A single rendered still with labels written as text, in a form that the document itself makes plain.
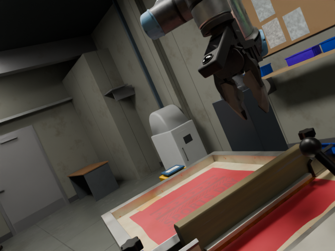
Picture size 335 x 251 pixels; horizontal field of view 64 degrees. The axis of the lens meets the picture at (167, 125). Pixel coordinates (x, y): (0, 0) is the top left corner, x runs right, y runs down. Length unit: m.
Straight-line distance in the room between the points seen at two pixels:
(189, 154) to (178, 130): 0.42
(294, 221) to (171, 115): 3.94
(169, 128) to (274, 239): 3.81
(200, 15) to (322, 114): 3.17
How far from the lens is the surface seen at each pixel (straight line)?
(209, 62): 0.50
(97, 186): 6.07
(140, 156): 6.06
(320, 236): 0.44
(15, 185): 7.11
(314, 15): 3.42
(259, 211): 0.63
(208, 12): 0.57
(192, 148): 4.47
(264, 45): 1.26
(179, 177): 1.17
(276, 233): 0.63
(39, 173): 7.18
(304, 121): 3.77
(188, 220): 0.56
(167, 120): 4.39
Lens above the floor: 1.29
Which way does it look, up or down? 4 degrees down
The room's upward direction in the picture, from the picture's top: 24 degrees counter-clockwise
